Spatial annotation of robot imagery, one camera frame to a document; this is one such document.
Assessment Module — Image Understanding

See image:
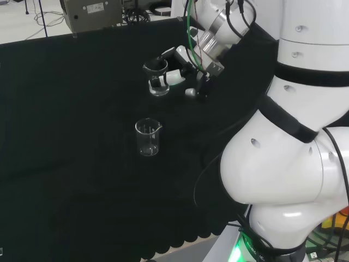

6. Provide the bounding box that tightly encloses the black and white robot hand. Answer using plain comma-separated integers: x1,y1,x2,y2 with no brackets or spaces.
143,46,225,102

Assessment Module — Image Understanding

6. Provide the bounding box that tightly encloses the clear glass beaker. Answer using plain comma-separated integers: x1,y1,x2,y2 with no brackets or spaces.
142,57,171,97
134,117,163,157

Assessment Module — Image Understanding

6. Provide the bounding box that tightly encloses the black tripod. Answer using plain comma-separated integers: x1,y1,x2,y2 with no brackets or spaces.
23,0,49,38
128,0,145,25

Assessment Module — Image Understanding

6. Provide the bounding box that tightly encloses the grey metal cabinet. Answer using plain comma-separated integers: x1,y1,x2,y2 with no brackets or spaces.
59,0,124,34

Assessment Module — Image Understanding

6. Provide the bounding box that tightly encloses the black bench cloth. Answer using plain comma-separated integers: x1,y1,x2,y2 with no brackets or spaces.
0,15,279,260

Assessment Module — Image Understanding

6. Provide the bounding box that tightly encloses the yellow stop button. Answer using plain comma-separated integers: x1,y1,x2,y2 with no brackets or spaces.
321,205,349,233

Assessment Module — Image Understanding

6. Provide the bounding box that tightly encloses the green cable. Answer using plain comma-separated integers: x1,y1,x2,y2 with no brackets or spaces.
183,0,209,75

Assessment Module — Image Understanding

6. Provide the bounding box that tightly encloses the black cable bundle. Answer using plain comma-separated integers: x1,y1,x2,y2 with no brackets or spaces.
122,7,151,26

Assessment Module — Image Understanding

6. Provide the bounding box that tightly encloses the thin white cable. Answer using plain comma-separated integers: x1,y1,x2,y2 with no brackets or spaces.
33,10,67,27

